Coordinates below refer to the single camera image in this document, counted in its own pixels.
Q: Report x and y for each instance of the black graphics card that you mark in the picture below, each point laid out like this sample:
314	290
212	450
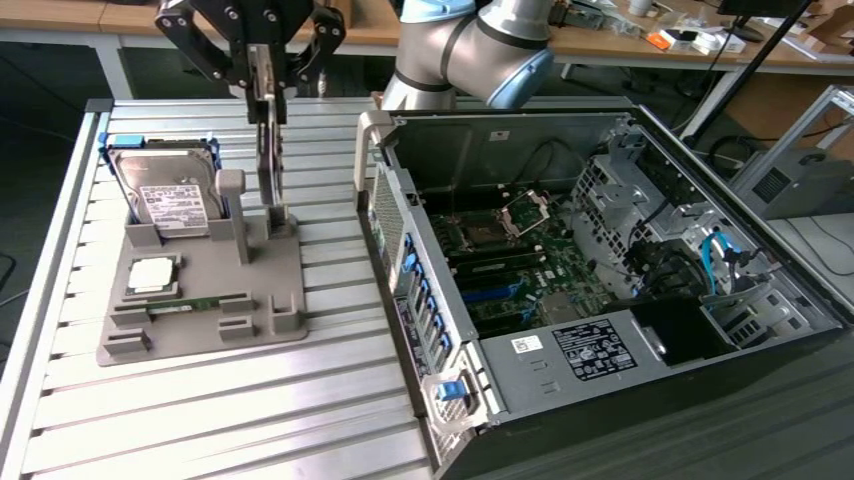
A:
270	150

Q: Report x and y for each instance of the silver hard disk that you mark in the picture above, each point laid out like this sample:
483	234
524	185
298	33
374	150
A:
167	190

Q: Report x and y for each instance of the silver CPU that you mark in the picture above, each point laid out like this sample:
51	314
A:
152	275

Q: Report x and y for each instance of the wooden desk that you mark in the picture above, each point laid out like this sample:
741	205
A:
620	47
67	20

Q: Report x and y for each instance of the white box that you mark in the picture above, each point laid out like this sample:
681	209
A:
723	45

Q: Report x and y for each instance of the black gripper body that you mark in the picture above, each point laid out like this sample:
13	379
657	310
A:
260	20

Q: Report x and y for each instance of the grey computer tower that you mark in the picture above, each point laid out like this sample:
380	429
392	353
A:
801	190

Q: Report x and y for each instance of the grey metal part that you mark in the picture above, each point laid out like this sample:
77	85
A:
583	15

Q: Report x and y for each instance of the blue expansion slot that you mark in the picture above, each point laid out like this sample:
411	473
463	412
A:
494	294

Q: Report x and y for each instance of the orange box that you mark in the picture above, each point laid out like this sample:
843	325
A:
667	40

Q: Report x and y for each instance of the green RAM stick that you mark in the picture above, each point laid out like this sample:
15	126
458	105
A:
187	305

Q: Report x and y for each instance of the metal CPU socket cover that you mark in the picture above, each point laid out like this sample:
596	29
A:
527	212

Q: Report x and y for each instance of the open black PC case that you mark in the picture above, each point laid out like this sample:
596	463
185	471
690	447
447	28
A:
440	150

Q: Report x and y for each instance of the grey parts rack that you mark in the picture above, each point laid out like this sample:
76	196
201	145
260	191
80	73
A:
200	330

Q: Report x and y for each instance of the brown cardboard piece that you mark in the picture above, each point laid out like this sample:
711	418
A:
834	30

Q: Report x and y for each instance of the perforated metal drive cage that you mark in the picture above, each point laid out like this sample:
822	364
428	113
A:
607	195

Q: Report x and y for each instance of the CPU socket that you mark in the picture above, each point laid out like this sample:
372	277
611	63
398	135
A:
480	232

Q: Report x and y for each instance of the grey metal disk bay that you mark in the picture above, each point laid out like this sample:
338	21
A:
741	325

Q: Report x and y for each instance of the grey power supply unit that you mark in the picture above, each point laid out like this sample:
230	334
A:
534	380

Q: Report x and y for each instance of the green motherboard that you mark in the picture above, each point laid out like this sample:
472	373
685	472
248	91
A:
567	280

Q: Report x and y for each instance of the aluminium profile frame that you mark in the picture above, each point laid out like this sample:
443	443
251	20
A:
823	107

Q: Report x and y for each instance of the black monitor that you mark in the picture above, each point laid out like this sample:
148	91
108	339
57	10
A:
743	27

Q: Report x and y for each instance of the blue disk caddy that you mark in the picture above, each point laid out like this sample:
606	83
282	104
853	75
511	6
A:
123	141

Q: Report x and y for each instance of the blue case latch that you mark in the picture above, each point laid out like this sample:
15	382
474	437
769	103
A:
450	390

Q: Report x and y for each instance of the black tripod pole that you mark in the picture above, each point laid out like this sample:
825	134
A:
754	70

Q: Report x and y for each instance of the silver chipset heatsink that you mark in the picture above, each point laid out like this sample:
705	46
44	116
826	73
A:
560	309

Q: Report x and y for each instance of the white cup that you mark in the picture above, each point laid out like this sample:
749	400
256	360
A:
642	6

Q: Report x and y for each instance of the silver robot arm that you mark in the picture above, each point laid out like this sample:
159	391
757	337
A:
467	45

